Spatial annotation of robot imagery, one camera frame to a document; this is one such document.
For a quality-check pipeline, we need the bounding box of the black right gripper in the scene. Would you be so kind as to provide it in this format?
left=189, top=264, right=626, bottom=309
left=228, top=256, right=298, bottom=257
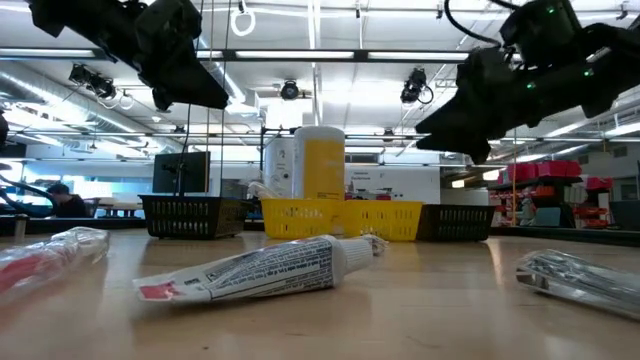
left=414, top=46, right=582, bottom=166

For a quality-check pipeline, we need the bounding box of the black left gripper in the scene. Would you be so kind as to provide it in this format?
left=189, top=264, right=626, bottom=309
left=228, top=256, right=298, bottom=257
left=133, top=0, right=230, bottom=113

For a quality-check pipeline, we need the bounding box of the white signboard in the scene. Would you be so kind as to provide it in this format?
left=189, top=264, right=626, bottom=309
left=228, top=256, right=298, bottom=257
left=344, top=164, right=442, bottom=205

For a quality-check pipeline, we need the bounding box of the black monitor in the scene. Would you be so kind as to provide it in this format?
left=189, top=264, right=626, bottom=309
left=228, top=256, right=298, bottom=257
left=151, top=150, right=213, bottom=195

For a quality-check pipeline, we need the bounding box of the black plastic basket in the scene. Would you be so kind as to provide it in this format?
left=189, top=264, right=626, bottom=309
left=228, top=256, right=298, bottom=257
left=138, top=194, right=250, bottom=241
left=416, top=203, right=497, bottom=243

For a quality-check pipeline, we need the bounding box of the shelf with red bins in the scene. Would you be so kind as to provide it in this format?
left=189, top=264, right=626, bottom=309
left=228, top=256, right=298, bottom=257
left=491, top=159, right=617, bottom=229

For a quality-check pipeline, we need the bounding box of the yellow plastic basket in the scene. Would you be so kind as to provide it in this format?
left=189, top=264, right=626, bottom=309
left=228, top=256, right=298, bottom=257
left=342, top=199, right=426, bottom=243
left=260, top=197, right=347, bottom=241

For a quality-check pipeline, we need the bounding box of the white cylindrical tank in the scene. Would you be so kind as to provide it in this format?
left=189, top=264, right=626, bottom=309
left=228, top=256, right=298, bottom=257
left=262, top=136, right=296, bottom=199

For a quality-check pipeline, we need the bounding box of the yellow white bottle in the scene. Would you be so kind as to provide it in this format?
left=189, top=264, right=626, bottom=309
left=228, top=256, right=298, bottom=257
left=291, top=125, right=347, bottom=202

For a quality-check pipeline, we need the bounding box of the person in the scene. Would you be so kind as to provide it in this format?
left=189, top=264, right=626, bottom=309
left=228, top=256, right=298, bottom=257
left=45, top=182, right=89, bottom=219

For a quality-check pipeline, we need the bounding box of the silver clear wrapped toiletry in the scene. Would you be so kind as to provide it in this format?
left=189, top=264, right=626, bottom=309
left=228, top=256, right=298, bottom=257
left=515, top=248, right=640, bottom=323

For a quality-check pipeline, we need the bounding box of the white red toothpaste tube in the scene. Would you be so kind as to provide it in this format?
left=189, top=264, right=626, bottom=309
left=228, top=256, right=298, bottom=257
left=131, top=233, right=390, bottom=305

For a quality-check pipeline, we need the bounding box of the red wrapped toothbrush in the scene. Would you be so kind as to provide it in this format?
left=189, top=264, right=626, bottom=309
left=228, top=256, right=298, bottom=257
left=0, top=225, right=112, bottom=307

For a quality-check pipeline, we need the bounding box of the white cable loop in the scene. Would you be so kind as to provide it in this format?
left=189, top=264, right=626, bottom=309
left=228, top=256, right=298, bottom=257
left=229, top=0, right=258, bottom=38

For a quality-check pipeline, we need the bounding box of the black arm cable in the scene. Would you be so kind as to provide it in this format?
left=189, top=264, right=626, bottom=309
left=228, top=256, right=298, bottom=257
left=443, top=0, right=521, bottom=49

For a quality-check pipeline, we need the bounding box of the black overhead camera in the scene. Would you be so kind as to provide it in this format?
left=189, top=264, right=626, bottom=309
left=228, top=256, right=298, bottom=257
left=279, top=78, right=301, bottom=102

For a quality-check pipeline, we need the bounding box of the silver ventilation duct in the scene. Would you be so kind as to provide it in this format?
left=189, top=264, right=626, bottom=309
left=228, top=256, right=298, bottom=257
left=0, top=69, right=147, bottom=151

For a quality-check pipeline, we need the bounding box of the black curved hose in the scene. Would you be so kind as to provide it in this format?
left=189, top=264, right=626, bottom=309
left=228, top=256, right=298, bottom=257
left=0, top=171, right=60, bottom=219

